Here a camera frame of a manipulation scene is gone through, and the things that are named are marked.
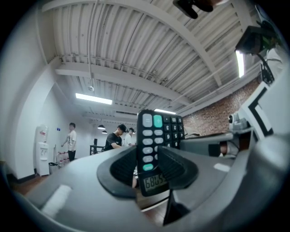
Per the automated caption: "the black cable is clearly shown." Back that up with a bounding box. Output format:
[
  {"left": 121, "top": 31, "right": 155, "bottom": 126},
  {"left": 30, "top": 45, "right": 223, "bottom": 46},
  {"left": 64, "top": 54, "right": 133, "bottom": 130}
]
[{"left": 257, "top": 53, "right": 275, "bottom": 86}]

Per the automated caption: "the black head camera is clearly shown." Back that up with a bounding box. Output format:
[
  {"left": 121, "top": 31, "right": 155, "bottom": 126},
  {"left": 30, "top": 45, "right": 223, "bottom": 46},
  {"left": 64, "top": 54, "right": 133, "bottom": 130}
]
[{"left": 173, "top": 0, "right": 214, "bottom": 19}]

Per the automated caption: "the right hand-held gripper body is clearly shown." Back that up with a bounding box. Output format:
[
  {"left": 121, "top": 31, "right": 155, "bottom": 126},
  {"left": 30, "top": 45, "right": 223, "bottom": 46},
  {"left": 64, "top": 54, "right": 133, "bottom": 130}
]
[{"left": 228, "top": 62, "right": 290, "bottom": 145}]

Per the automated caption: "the white water dispenser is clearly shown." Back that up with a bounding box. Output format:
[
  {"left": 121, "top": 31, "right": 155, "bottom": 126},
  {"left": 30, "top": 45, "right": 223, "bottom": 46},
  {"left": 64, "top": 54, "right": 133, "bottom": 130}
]
[{"left": 35, "top": 141, "right": 50, "bottom": 177}]

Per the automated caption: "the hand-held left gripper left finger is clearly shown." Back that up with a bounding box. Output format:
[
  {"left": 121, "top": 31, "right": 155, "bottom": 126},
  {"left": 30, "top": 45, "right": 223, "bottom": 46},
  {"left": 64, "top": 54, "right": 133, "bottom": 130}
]
[{"left": 26, "top": 145, "right": 164, "bottom": 227}]

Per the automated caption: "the white ceiling pipe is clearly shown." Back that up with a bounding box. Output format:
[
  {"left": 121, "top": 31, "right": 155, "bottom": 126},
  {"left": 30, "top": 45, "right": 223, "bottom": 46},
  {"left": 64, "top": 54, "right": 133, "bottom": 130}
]
[{"left": 87, "top": 0, "right": 100, "bottom": 87}]

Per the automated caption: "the black calculator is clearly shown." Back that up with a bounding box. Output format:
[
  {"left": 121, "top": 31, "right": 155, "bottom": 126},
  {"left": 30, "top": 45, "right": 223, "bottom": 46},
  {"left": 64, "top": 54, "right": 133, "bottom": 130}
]
[{"left": 136, "top": 109, "right": 185, "bottom": 197}]

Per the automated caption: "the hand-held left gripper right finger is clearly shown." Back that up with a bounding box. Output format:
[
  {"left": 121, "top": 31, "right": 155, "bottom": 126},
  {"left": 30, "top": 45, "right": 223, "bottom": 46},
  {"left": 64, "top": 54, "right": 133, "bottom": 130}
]
[{"left": 157, "top": 133, "right": 256, "bottom": 227}]

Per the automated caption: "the long ceiling light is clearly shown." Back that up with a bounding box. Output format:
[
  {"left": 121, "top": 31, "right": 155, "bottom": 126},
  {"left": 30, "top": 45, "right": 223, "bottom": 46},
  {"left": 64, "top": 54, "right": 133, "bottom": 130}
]
[
  {"left": 154, "top": 108, "right": 176, "bottom": 115},
  {"left": 75, "top": 92, "right": 113, "bottom": 106},
  {"left": 235, "top": 50, "right": 245, "bottom": 78}
]

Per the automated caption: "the black box device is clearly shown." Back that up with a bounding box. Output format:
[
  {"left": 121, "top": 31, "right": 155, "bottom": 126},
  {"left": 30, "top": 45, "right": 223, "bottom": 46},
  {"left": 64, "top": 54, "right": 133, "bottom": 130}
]
[{"left": 235, "top": 25, "right": 281, "bottom": 55}]

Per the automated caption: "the clear water dispenser bottle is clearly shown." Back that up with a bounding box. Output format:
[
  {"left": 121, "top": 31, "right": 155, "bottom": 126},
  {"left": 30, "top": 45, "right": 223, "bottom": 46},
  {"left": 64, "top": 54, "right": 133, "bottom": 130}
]
[{"left": 39, "top": 124, "right": 49, "bottom": 143}]

